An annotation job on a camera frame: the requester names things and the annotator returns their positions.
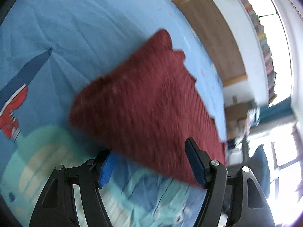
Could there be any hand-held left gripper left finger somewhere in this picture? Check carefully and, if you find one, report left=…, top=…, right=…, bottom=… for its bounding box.
left=28, top=149, right=116, bottom=227

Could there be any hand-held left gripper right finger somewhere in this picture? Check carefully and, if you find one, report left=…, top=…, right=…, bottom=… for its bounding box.
left=185, top=138, right=276, bottom=227

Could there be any dark red knitted sweater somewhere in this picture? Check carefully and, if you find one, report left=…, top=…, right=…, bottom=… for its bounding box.
left=69, top=29, right=228, bottom=188

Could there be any grey chair with blue blanket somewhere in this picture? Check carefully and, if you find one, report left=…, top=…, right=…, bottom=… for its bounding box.
left=248, top=144, right=271, bottom=199

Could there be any cardboard boxes stack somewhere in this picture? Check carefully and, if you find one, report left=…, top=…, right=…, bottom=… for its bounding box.
left=225, top=102, right=261, bottom=145

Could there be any window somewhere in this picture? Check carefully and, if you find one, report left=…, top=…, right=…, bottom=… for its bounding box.
left=246, top=113, right=303, bottom=218

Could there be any long teal curtain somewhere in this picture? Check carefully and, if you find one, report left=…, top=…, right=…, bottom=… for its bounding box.
left=259, top=98, right=293, bottom=123

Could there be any wooden headboard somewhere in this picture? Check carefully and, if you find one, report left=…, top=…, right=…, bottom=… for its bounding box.
left=172, top=0, right=248, bottom=87

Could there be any row of books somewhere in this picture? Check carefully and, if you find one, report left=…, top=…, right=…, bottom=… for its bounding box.
left=233, top=0, right=278, bottom=103

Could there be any blue dinosaur print bed sheet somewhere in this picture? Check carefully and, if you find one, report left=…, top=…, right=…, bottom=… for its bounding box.
left=0, top=0, right=229, bottom=227

